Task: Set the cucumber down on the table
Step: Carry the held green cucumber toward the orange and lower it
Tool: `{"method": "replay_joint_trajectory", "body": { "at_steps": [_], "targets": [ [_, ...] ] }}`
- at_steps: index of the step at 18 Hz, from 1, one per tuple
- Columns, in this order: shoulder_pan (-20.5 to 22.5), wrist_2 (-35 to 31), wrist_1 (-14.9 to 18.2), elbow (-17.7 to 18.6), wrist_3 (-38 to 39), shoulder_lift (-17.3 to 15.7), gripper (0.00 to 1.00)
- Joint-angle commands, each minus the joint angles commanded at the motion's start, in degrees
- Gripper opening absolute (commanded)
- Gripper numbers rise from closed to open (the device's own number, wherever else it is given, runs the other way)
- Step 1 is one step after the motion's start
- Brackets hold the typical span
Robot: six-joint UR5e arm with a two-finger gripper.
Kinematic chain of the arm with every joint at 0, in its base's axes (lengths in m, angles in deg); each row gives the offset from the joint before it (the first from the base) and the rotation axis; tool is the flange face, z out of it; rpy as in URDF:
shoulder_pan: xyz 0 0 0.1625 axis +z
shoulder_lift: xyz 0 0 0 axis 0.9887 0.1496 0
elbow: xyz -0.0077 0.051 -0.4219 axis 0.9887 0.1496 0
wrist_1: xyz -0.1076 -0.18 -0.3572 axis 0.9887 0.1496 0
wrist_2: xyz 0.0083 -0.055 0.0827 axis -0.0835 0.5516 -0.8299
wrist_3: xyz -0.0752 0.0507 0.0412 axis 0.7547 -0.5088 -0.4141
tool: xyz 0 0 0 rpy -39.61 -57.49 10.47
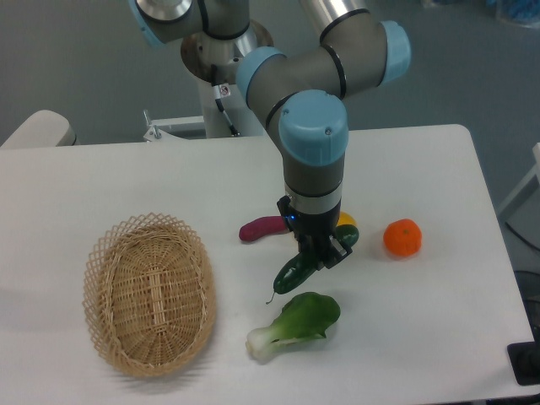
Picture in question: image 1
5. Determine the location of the white chair armrest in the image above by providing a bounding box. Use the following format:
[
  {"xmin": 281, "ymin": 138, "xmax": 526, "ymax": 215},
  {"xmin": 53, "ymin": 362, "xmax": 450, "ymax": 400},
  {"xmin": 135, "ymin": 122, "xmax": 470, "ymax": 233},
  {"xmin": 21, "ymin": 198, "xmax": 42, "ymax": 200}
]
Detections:
[{"xmin": 1, "ymin": 110, "xmax": 79, "ymax": 150}]

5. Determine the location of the yellow fruit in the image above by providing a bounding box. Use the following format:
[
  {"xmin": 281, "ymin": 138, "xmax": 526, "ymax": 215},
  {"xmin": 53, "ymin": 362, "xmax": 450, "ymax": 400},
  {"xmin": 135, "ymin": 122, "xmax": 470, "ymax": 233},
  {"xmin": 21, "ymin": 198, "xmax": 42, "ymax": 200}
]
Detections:
[{"xmin": 337, "ymin": 211, "xmax": 358, "ymax": 227}]

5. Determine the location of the green bok choy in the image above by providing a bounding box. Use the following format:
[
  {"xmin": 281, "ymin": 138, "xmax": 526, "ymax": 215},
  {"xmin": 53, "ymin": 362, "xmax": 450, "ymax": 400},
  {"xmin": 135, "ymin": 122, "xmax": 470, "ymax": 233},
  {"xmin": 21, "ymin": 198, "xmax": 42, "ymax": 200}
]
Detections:
[{"xmin": 246, "ymin": 292, "xmax": 341, "ymax": 362}]

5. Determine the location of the green cucumber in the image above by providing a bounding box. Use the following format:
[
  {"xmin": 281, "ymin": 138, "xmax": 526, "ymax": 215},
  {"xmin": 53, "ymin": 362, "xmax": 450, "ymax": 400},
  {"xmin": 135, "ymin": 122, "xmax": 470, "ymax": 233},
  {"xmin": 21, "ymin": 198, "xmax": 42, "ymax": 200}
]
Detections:
[{"xmin": 266, "ymin": 225, "xmax": 359, "ymax": 304}]

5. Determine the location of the black device at table edge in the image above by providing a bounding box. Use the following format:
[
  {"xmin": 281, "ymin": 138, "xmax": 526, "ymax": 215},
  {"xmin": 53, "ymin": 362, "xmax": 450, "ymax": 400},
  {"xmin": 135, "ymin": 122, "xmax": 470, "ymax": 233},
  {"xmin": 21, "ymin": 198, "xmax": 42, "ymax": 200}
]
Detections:
[{"xmin": 507, "ymin": 342, "xmax": 539, "ymax": 386}]

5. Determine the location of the white frame at right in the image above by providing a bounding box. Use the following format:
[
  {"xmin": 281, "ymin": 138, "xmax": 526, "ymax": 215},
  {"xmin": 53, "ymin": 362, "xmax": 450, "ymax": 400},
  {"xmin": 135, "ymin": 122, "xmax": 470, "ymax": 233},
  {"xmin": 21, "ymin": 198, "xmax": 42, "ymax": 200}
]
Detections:
[{"xmin": 496, "ymin": 143, "xmax": 539, "ymax": 221}]

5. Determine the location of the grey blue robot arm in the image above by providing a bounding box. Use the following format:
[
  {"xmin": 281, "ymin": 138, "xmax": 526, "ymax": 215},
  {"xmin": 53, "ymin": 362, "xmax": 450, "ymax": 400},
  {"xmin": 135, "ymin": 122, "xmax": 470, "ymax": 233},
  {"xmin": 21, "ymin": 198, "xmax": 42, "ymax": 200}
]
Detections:
[{"xmin": 129, "ymin": 1, "xmax": 411, "ymax": 269}]

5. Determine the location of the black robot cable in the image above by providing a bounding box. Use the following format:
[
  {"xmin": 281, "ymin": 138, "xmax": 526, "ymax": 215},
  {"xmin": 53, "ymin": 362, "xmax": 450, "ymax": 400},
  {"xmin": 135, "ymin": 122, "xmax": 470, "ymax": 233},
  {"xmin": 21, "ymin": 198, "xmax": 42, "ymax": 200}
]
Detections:
[{"xmin": 209, "ymin": 62, "xmax": 242, "ymax": 138}]

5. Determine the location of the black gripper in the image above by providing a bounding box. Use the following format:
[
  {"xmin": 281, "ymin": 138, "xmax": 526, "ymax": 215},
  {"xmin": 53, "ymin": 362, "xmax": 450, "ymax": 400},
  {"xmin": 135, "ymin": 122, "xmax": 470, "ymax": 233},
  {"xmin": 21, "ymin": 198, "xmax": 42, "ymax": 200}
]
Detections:
[{"xmin": 277, "ymin": 196, "xmax": 352, "ymax": 269}]

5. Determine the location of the orange tangerine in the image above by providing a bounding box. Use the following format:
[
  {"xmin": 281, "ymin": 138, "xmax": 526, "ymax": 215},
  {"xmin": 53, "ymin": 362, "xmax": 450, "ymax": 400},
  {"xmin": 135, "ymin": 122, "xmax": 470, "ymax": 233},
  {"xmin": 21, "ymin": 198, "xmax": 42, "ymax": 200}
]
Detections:
[{"xmin": 383, "ymin": 219, "xmax": 423, "ymax": 257}]

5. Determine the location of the woven wicker basket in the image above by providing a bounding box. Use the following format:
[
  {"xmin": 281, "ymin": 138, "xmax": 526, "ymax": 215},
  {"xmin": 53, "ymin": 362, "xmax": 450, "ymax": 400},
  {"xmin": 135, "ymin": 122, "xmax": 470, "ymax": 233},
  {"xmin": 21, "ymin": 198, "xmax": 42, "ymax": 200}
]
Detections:
[{"xmin": 83, "ymin": 213, "xmax": 217, "ymax": 377}]

